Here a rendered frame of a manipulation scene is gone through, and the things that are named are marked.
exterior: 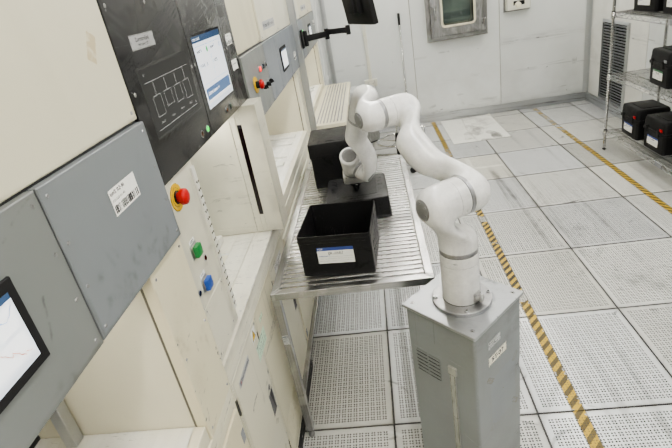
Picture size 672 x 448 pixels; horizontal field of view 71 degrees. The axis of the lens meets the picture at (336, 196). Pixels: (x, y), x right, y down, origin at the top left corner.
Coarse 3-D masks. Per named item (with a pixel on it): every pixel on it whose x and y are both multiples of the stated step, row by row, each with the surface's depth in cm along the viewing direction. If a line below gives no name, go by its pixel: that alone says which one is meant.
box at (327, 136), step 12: (312, 132) 268; (324, 132) 264; (336, 132) 260; (312, 144) 247; (324, 144) 246; (336, 144) 246; (312, 156) 249; (324, 156) 249; (336, 156) 249; (324, 168) 252; (336, 168) 252; (324, 180) 255
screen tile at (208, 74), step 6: (198, 48) 139; (204, 48) 144; (198, 54) 138; (204, 54) 143; (198, 60) 137; (204, 60) 142; (210, 60) 148; (210, 66) 147; (204, 72) 141; (210, 72) 146; (204, 78) 140; (210, 78) 146
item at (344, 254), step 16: (320, 208) 197; (336, 208) 196; (352, 208) 195; (368, 208) 194; (304, 224) 186; (320, 224) 201; (336, 224) 200; (352, 224) 199; (368, 224) 197; (304, 240) 173; (320, 240) 172; (336, 240) 171; (352, 240) 170; (368, 240) 169; (304, 256) 176; (320, 256) 175; (336, 256) 174; (352, 256) 173; (368, 256) 172; (304, 272) 180; (320, 272) 178; (336, 272) 177; (352, 272) 176; (368, 272) 175
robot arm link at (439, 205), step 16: (432, 192) 133; (448, 192) 132; (464, 192) 134; (416, 208) 137; (432, 208) 131; (448, 208) 131; (464, 208) 134; (432, 224) 134; (448, 224) 133; (464, 224) 145; (448, 240) 139; (464, 240) 138; (448, 256) 142; (464, 256) 140
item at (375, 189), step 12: (336, 180) 237; (372, 180) 229; (384, 180) 227; (336, 192) 223; (348, 192) 221; (360, 192) 218; (372, 192) 216; (384, 192) 214; (384, 204) 212; (384, 216) 214
